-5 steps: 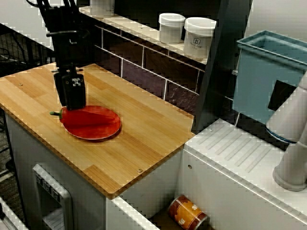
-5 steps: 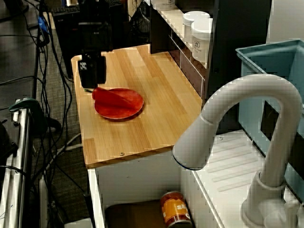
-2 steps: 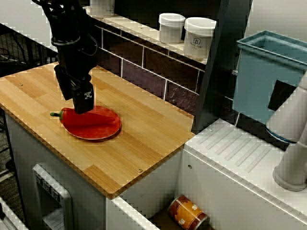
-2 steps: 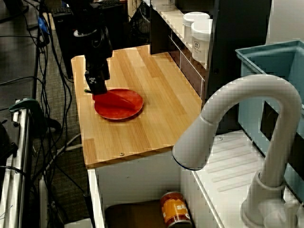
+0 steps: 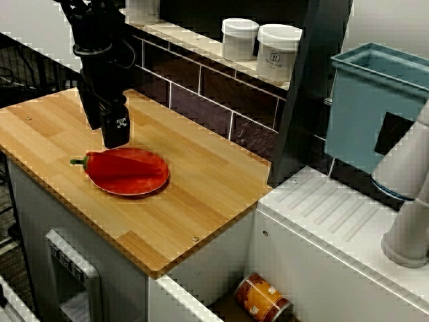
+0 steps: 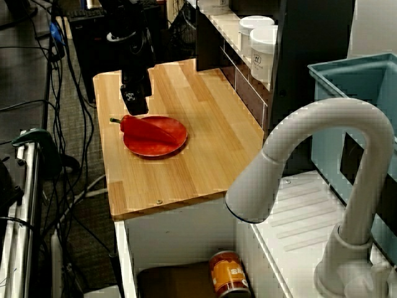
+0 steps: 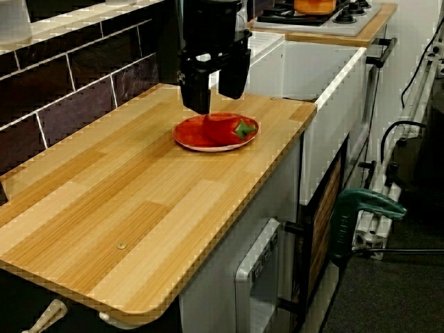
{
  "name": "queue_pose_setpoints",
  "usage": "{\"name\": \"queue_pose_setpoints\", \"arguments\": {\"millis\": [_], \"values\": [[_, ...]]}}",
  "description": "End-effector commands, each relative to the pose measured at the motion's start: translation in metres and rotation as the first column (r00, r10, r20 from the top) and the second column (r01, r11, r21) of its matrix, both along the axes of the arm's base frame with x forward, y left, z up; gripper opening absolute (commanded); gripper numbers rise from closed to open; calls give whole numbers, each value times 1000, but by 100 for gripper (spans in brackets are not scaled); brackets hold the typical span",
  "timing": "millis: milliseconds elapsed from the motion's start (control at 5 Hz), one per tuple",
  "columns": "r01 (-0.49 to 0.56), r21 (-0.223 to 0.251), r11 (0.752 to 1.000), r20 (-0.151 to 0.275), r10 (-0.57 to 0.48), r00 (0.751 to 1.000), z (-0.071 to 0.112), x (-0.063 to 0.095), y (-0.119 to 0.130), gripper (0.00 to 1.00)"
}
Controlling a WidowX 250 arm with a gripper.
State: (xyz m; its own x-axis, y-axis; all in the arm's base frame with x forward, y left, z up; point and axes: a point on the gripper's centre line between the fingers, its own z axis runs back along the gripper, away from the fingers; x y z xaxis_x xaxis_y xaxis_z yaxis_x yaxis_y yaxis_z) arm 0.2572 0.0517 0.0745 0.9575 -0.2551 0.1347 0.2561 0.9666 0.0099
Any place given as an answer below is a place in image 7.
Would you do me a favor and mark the white curved faucet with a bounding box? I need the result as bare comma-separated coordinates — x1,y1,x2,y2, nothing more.
237,0,252,35

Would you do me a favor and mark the black oven handle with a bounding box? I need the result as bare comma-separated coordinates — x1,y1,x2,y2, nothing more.
365,37,399,69

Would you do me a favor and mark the thick black cable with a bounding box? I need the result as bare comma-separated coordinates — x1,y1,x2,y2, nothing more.
379,120,428,164

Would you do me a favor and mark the plain white jar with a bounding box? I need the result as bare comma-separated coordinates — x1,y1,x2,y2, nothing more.
0,0,32,41

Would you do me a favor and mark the white toy sink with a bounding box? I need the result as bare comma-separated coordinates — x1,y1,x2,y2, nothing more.
211,29,368,206

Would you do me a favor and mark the black handle rod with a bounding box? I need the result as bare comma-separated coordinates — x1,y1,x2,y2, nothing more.
278,297,303,314
284,221,314,238

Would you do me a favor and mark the black upright panel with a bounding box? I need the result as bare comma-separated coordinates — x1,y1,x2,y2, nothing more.
154,0,185,86

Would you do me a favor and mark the orange pot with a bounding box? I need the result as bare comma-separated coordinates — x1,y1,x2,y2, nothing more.
293,0,338,16

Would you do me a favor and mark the green clamp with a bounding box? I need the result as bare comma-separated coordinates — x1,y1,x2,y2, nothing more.
328,187,408,267

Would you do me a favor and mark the red round plate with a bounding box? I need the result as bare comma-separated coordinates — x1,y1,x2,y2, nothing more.
171,112,260,153

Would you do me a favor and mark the wooden door black frame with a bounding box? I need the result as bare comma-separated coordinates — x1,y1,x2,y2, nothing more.
297,137,350,333

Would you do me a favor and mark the white shelf ledge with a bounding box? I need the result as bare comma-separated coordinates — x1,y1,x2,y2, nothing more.
0,0,164,55

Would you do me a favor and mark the white kitchen cabinet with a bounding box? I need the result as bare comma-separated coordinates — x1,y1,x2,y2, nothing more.
178,137,303,333

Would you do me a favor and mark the aluminium frame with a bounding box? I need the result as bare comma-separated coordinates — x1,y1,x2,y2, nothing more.
352,41,444,262

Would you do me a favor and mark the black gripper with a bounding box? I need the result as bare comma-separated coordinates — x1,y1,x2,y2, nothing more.
176,13,253,115

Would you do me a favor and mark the grey stove top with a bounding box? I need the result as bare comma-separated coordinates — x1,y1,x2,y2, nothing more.
252,0,383,37

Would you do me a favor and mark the white dishwasher door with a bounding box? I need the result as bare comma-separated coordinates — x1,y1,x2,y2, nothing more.
233,217,280,333

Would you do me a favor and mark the cream utensil handle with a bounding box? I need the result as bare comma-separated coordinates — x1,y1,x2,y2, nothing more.
22,298,68,333

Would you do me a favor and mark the red toy pepper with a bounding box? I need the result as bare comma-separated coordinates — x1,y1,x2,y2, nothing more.
202,112,258,147

